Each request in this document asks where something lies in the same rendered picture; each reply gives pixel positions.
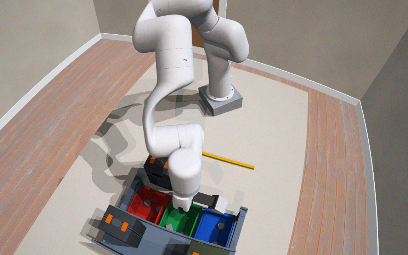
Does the blue open bin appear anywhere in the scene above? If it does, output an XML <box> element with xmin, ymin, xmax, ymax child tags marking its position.
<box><xmin>194</xmin><ymin>208</ymin><xmax>235</xmax><ymax>247</ymax></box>

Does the dark grey case with orange latches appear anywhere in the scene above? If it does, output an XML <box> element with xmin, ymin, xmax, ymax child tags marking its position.
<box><xmin>98</xmin><ymin>204</ymin><xmax>146</xmax><ymax>248</ymax></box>

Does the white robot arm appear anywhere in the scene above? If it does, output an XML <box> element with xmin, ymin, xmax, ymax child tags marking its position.
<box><xmin>132</xmin><ymin>0</ymin><xmax>249</xmax><ymax>214</ymax></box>

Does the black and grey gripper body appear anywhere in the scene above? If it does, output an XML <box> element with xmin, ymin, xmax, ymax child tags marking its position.
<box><xmin>172</xmin><ymin>192</ymin><xmax>198</xmax><ymax>212</ymax></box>

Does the dark blue metal shelf rack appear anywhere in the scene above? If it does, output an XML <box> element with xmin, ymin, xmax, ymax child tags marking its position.
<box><xmin>91</xmin><ymin>173</ymin><xmax>248</xmax><ymax>255</ymax></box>

